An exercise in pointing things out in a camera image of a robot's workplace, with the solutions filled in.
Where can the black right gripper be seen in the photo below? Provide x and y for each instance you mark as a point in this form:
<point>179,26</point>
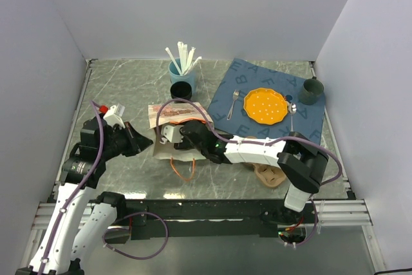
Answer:
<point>184,145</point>

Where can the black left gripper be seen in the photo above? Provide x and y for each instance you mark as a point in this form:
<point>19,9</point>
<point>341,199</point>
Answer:
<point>136,140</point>

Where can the brown paper takeout bag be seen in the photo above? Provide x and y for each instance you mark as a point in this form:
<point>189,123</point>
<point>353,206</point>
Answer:
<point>166,124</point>

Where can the brown cardboard cup carrier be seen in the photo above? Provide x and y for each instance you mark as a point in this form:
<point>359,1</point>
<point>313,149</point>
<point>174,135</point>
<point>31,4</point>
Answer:
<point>270,176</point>

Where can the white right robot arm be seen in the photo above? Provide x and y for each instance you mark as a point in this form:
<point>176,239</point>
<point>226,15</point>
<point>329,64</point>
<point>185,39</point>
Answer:
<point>302,161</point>

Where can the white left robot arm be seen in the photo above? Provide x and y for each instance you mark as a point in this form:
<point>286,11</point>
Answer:
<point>66,245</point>

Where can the silver fork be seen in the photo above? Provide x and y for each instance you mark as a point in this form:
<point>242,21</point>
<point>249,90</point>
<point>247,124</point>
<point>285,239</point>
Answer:
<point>234,99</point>

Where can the blue straw holder cup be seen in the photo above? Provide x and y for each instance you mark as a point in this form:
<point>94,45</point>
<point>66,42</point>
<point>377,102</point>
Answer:
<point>190,77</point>

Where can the blue alphabet placemat cloth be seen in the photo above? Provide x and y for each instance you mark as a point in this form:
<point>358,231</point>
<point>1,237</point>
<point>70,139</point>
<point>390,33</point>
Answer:
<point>245,76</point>

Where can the orange dotted plate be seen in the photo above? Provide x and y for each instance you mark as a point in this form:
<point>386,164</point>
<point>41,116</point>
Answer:
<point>265,106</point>

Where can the wrapped white straws bundle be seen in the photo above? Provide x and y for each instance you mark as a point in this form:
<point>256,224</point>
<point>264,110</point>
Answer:
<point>186,57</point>

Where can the silver spoon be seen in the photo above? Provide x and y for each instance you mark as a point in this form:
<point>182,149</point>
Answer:
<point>292,109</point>

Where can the dark green mug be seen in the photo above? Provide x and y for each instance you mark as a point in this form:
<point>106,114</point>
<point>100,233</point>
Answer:
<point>311,91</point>

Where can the aluminium frame rail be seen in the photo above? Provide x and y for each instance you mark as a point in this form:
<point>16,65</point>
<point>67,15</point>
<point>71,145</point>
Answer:
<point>333,213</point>

